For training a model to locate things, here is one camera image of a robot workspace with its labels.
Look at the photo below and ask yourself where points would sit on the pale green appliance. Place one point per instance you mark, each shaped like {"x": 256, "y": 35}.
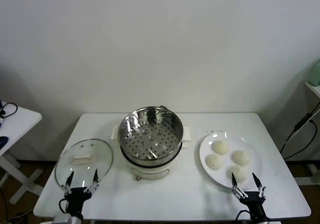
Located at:
{"x": 315, "y": 74}

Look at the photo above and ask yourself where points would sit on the white side table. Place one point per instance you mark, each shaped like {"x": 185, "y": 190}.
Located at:
{"x": 20, "y": 124}

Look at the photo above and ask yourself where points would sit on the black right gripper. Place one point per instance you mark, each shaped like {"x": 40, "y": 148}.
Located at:
{"x": 252, "y": 200}

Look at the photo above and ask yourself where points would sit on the white shelf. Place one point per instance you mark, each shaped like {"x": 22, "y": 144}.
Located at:
{"x": 315, "y": 88}

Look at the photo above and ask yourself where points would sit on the white table base foot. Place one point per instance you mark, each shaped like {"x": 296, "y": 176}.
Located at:
{"x": 312, "y": 169}

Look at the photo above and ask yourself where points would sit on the white steamed baozi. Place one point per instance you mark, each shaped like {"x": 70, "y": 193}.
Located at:
{"x": 221, "y": 148}
{"x": 241, "y": 157}
{"x": 214, "y": 162}
{"x": 240, "y": 172}

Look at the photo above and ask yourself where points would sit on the perforated steel steamer basket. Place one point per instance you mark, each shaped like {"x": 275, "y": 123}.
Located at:
{"x": 130, "y": 124}

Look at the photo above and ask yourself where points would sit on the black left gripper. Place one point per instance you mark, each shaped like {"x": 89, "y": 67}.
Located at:
{"x": 77, "y": 195}

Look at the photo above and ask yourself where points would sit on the dark blue object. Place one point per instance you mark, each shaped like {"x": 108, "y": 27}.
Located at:
{"x": 3, "y": 140}

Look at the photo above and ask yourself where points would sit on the cream electric cooking pot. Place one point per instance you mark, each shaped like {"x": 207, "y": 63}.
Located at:
{"x": 150, "y": 171}

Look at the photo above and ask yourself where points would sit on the white round plate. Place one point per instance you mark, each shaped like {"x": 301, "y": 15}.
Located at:
{"x": 220, "y": 176}

